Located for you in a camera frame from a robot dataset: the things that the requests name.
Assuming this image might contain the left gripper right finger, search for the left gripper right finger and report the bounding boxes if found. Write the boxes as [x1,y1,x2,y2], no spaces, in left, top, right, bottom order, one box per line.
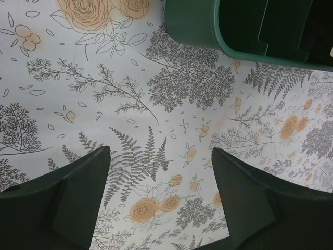
[211,148,332,249]

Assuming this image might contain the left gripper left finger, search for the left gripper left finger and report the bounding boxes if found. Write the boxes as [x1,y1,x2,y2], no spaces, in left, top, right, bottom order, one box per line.
[1,146,111,249]

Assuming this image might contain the floral table mat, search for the floral table mat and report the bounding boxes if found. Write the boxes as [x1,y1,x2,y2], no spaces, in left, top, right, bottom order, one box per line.
[1,1,332,249]

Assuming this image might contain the green divided organizer tray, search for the green divided organizer tray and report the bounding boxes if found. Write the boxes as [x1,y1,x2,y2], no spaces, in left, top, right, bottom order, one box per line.
[164,1,332,71]

